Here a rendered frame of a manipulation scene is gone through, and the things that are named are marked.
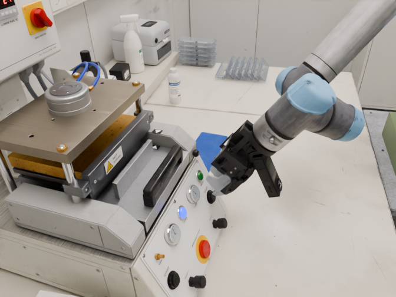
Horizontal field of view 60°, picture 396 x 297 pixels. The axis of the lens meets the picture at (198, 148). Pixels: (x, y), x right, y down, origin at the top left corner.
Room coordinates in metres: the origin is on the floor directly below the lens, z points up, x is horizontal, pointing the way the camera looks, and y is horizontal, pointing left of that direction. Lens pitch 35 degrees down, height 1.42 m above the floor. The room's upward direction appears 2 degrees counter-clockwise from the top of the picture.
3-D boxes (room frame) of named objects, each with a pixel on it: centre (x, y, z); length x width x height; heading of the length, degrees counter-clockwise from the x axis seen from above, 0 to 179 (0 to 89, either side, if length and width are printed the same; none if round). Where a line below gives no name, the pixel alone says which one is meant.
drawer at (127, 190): (0.57, 0.20, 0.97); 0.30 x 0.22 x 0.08; 70
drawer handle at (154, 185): (0.52, 0.07, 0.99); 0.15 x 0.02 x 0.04; 160
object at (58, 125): (0.62, 0.26, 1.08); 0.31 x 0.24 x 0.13; 160
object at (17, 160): (0.59, 0.24, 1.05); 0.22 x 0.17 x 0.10; 160
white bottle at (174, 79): (1.29, 0.09, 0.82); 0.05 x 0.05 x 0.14
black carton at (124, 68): (1.40, 0.33, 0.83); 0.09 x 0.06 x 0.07; 169
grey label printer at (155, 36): (1.69, 0.26, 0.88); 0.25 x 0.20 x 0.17; 69
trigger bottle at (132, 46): (1.52, 0.28, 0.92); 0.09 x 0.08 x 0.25; 103
